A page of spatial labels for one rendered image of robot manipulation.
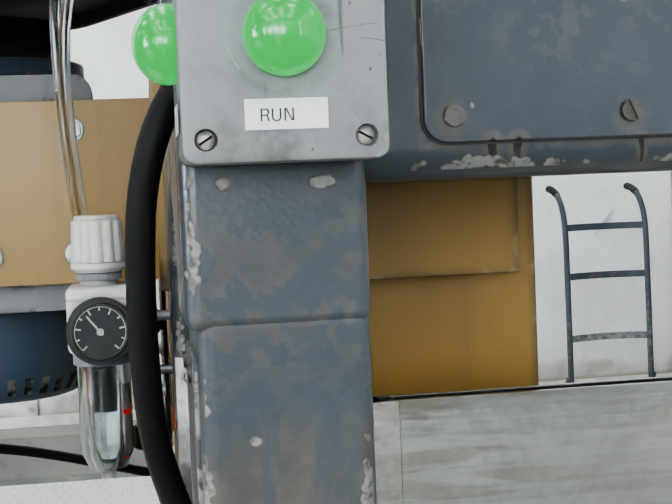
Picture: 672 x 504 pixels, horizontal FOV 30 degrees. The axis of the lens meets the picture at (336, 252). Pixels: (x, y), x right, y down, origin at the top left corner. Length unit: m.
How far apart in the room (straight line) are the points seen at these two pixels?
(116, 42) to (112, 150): 4.83
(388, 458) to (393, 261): 0.13
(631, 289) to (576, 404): 5.45
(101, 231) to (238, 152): 0.27
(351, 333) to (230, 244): 0.06
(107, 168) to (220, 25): 0.43
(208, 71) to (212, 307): 0.10
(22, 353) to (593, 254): 5.25
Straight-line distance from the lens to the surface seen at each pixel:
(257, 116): 0.45
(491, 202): 0.77
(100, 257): 0.70
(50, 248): 0.87
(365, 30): 0.46
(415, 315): 0.81
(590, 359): 6.11
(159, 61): 0.46
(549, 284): 6.00
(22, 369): 0.93
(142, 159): 0.51
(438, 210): 0.76
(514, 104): 0.52
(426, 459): 0.69
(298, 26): 0.44
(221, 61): 0.45
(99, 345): 0.69
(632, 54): 0.54
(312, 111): 0.45
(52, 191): 0.87
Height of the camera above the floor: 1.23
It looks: 3 degrees down
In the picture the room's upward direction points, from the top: 2 degrees counter-clockwise
